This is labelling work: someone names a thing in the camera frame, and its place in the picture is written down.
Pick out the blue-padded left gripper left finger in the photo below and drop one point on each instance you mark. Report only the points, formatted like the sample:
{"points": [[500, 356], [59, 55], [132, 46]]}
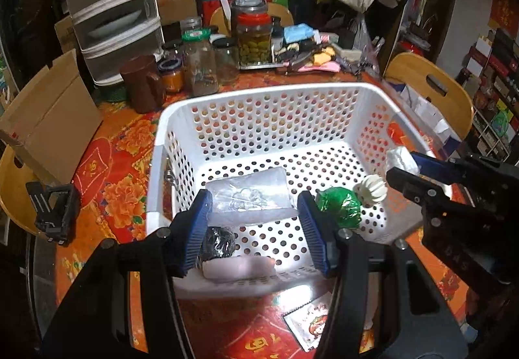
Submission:
{"points": [[94, 320]]}

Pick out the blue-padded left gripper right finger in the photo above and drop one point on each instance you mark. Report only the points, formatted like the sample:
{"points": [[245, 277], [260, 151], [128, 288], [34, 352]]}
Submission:
{"points": [[414, 319]]}

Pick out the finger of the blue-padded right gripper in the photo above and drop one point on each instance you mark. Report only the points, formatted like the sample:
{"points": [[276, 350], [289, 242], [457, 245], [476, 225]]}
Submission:
{"points": [[436, 169], [430, 197]]}

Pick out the white ribbed pumpkin toy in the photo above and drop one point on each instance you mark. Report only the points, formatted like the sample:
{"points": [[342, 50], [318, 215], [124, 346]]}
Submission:
{"points": [[372, 190]]}

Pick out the green plastic bag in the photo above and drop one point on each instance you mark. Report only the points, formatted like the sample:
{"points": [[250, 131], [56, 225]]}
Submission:
{"points": [[342, 205]]}

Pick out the tomato print white packet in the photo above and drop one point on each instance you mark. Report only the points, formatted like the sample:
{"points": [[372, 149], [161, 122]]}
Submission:
{"points": [[307, 323]]}

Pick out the black fabric bundle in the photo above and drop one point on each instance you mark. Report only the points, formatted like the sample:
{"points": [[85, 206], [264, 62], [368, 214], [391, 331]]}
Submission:
{"points": [[219, 242]]}

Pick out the clear plastic pack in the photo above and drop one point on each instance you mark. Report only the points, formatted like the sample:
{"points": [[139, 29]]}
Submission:
{"points": [[251, 199]]}

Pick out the white tissue cloth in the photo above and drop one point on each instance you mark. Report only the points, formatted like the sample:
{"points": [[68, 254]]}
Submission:
{"points": [[401, 158]]}

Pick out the right wooden chair back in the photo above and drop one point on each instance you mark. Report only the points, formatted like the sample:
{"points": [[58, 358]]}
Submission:
{"points": [[436, 86]]}

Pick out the shelf of small boxes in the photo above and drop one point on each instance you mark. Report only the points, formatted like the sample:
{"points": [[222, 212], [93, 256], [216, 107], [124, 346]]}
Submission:
{"points": [[490, 77]]}

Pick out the black phone stand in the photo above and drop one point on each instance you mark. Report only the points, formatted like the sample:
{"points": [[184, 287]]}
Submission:
{"points": [[57, 209]]}

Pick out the white perforated plastic basket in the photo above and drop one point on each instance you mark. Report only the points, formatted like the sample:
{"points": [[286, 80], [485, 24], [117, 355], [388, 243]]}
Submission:
{"points": [[323, 135]]}

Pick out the brown cardboard box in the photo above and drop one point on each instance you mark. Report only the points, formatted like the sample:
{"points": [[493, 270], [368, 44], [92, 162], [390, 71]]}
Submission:
{"points": [[52, 120]]}

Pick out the brown ceramic mug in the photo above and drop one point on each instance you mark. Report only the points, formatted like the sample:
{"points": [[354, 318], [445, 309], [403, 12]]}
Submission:
{"points": [[143, 83]]}

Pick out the red lid pickle jar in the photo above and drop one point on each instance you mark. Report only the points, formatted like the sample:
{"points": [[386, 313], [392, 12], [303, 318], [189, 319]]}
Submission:
{"points": [[254, 35]]}

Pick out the empty clear glass jar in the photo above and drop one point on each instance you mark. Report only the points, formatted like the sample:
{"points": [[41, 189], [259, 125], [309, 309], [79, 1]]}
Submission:
{"points": [[226, 60]]}

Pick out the green lid glass jar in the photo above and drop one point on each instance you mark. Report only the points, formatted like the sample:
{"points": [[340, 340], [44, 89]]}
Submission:
{"points": [[199, 62]]}

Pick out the small orange jar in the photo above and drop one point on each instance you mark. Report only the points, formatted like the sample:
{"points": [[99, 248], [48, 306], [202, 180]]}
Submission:
{"points": [[171, 71]]}

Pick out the grey striped mesh food cover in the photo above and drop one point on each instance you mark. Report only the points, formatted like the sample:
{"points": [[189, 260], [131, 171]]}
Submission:
{"points": [[110, 33]]}

